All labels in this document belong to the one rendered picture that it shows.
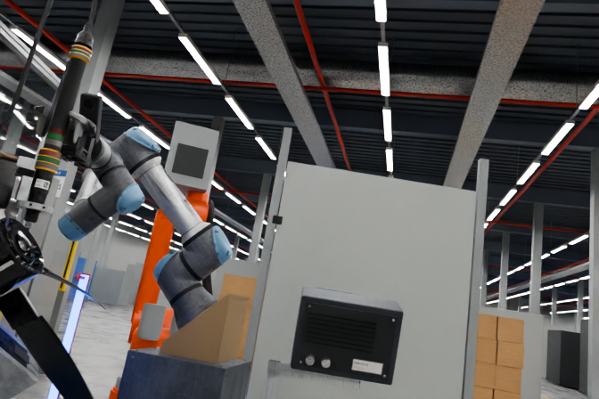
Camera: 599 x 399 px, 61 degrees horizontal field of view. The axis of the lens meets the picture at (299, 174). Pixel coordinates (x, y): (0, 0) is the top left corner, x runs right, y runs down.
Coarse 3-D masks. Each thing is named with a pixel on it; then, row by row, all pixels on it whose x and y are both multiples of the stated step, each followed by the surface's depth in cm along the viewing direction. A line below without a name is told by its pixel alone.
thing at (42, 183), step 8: (88, 24) 113; (80, 32) 112; (88, 32) 112; (80, 40) 111; (88, 40) 112; (88, 48) 114; (40, 176) 103; (48, 176) 104; (32, 184) 103; (40, 184) 102; (48, 184) 104; (32, 192) 102; (40, 192) 102; (48, 192) 104; (32, 200) 102; (40, 200) 102; (24, 216) 101; (32, 216) 101
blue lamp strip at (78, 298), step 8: (80, 280) 133; (80, 288) 132; (80, 296) 132; (80, 304) 131; (72, 312) 131; (72, 320) 130; (72, 328) 130; (64, 336) 129; (72, 336) 129; (64, 344) 129; (56, 392) 126
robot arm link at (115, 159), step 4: (112, 152) 130; (116, 152) 134; (112, 156) 130; (116, 156) 132; (112, 160) 130; (116, 160) 131; (120, 160) 133; (108, 164) 129; (112, 164) 130; (116, 164) 130; (120, 164) 131; (92, 168) 128; (96, 168) 128; (100, 168) 128; (104, 168) 129; (108, 168) 129; (96, 172) 130; (100, 172) 129; (96, 176) 131
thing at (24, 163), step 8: (24, 160) 102; (32, 160) 102; (24, 168) 101; (32, 168) 102; (24, 176) 101; (32, 176) 102; (24, 184) 101; (16, 192) 102; (24, 192) 101; (16, 200) 101; (24, 200) 100; (24, 208) 103; (32, 208) 101; (40, 208) 100; (48, 208) 102
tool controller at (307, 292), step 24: (312, 288) 137; (312, 312) 127; (336, 312) 127; (360, 312) 127; (384, 312) 127; (312, 336) 127; (336, 336) 127; (360, 336) 127; (384, 336) 127; (312, 360) 125; (336, 360) 127; (360, 360) 127; (384, 360) 127; (384, 384) 127
